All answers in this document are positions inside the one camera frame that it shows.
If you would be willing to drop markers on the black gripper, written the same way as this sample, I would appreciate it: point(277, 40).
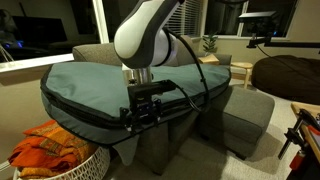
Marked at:
point(143, 108)

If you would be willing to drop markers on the large teal zippered bag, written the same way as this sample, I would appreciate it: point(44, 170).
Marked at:
point(83, 90)

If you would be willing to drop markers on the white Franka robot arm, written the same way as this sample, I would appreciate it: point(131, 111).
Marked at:
point(140, 36)

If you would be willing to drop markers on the light wooden box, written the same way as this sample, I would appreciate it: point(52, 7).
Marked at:
point(209, 60)

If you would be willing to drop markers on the small green potted plant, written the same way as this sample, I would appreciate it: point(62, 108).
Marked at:
point(210, 43)

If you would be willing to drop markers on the grey fabric sofa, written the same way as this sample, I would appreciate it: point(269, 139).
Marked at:
point(246, 113)

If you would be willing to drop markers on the white basket with orange cloth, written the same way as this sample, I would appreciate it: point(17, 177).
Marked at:
point(43, 153)

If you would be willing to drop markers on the white window blind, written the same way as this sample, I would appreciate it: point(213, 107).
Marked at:
point(188, 20)

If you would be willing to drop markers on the round wooden stool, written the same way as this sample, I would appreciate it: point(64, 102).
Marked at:
point(242, 65)

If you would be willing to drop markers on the black flat screen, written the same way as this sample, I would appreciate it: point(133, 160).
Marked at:
point(40, 31)

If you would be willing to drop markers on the dark brown beanbag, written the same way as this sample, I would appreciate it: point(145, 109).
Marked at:
point(286, 78)

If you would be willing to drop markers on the black bar clamp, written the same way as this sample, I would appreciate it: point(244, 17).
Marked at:
point(293, 135)

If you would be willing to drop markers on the wooden workbench top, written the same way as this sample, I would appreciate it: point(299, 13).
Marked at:
point(311, 110)

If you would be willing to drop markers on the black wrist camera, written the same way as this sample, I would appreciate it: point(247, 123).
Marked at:
point(150, 88)

